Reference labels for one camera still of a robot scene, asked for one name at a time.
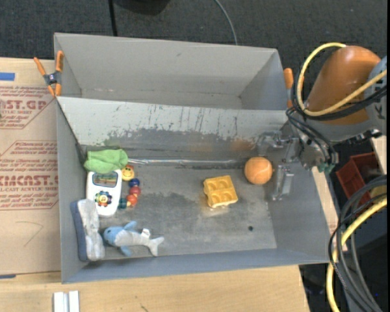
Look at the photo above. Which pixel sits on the brown cardboard board, red print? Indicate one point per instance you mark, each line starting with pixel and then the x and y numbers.
pixel 26 232

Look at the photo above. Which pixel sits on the yellow toy brick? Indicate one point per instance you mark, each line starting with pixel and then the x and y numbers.
pixel 220 191

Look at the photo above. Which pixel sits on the grey metal bin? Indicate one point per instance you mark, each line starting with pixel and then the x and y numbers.
pixel 188 216

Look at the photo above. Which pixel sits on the green cloth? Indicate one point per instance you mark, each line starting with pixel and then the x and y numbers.
pixel 105 160

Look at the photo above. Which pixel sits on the blue plush shark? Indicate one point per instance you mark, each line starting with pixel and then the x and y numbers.
pixel 126 237

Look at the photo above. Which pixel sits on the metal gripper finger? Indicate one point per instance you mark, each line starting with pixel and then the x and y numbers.
pixel 274 139
pixel 283 182

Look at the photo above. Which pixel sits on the orange ball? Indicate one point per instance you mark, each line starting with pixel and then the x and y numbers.
pixel 258 171

